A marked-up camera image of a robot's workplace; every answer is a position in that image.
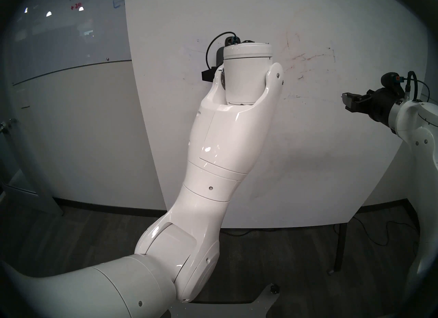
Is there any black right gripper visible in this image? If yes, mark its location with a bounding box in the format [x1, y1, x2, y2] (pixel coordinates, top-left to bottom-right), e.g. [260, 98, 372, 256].
[342, 87, 405, 125]

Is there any white freestanding whiteboard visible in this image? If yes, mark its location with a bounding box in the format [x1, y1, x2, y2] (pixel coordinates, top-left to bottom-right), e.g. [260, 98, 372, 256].
[125, 0, 430, 229]

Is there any black whiteboard stand leg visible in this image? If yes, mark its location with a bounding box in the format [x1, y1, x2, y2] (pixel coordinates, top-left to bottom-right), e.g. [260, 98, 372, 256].
[334, 223, 348, 275]

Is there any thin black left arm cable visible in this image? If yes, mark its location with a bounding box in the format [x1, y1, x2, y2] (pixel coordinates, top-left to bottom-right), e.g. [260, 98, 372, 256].
[205, 31, 239, 70]

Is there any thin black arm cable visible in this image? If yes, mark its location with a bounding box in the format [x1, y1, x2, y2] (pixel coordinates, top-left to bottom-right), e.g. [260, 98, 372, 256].
[415, 80, 431, 103]
[205, 31, 239, 70]

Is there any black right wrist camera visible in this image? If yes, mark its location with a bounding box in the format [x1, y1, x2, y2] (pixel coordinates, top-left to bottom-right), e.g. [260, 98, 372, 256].
[381, 72, 406, 97]

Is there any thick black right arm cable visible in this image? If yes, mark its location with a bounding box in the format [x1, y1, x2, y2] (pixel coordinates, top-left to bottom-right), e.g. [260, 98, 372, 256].
[404, 71, 419, 101]

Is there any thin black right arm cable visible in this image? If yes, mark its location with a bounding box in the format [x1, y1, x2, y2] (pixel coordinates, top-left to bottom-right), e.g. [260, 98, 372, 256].
[415, 80, 431, 103]

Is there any black floor cable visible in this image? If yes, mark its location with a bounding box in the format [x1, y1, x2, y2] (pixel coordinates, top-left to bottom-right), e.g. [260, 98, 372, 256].
[221, 229, 274, 237]
[352, 216, 420, 246]

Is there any glass wall board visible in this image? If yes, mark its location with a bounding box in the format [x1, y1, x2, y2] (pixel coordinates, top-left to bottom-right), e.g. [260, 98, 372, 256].
[11, 0, 132, 86]

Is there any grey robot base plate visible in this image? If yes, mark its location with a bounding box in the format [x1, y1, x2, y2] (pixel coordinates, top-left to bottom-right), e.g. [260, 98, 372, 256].
[171, 283, 282, 318]

